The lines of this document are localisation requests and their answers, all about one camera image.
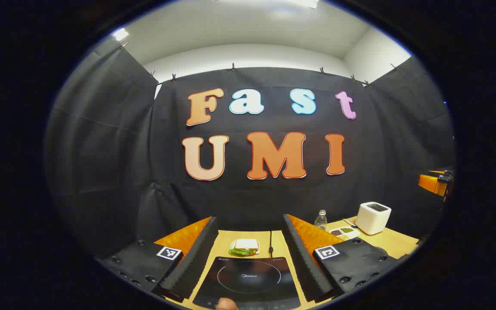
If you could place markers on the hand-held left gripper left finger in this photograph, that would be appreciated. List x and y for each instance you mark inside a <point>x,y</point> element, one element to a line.
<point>196,262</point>

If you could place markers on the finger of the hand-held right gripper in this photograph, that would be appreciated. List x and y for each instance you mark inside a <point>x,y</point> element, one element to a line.
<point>429,183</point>

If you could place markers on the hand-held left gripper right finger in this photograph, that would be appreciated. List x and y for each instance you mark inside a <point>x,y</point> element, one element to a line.
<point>304,262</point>

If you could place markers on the black induction cooktop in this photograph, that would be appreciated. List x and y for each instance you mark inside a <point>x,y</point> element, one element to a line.
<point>248,284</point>

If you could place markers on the clear plastic water bottle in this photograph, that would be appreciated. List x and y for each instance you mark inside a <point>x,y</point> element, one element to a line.
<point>320,220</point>

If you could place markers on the white divided tray with beans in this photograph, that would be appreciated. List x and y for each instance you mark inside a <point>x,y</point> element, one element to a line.
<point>343,233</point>

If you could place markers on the sandwich with lettuce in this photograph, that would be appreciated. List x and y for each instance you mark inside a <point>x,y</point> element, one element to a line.
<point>244,246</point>

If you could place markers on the white toaster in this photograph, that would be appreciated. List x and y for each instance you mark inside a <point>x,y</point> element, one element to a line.
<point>372,218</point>

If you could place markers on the row of black cloth clips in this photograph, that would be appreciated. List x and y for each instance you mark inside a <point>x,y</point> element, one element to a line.
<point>233,67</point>

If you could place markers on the ceiling light panel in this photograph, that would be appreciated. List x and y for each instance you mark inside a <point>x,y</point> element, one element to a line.
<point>121,34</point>

